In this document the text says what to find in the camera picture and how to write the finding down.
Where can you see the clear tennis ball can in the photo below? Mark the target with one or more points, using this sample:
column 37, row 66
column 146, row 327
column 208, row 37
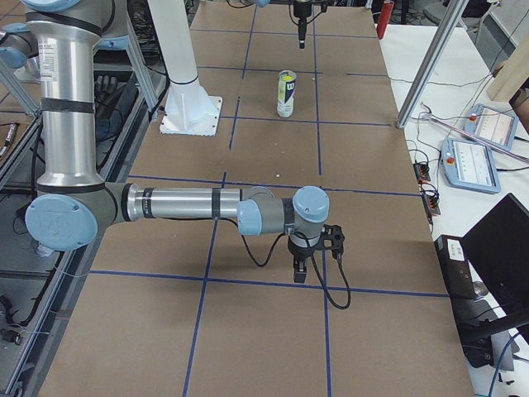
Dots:
column 285, row 104

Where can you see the orange black connector block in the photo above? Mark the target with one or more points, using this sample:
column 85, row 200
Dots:
column 421, row 170
column 430, row 198

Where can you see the black glove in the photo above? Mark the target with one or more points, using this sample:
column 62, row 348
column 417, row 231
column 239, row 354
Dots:
column 107, row 92

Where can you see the black computer monitor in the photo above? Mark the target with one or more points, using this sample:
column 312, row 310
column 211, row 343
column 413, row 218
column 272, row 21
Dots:
column 497, row 247

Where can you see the orange black connector block far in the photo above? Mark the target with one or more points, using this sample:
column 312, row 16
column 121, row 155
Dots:
column 421, row 170

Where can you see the near teach pendant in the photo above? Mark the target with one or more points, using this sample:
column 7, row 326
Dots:
column 470, row 166

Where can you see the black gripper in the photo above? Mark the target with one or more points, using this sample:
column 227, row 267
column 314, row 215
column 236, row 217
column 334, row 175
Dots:
column 302, row 16
column 300, row 251

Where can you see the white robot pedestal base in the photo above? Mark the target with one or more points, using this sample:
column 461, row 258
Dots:
column 188, row 110

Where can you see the aluminium frame post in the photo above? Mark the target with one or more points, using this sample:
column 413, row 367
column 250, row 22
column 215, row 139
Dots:
column 438, row 44

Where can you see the black desktop computer box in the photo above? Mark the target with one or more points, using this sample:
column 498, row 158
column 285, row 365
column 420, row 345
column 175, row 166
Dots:
column 454, row 267

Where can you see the far teach pendant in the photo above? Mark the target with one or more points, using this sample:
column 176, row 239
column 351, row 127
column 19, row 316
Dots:
column 492, row 124

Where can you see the teach pendant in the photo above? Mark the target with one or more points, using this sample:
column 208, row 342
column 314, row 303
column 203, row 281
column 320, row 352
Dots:
column 492, row 124
column 470, row 166

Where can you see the orange black connector block near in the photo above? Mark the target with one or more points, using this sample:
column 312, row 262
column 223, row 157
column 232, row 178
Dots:
column 430, row 198

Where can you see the wooden board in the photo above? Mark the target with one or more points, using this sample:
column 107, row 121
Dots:
column 511, row 76

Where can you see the red cylinder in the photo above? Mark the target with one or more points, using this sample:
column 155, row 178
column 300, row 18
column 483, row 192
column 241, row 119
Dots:
column 384, row 17

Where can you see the silver rod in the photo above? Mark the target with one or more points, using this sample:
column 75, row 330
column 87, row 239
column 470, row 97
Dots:
column 495, row 147

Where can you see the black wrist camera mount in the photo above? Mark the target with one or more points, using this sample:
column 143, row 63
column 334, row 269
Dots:
column 332, row 239

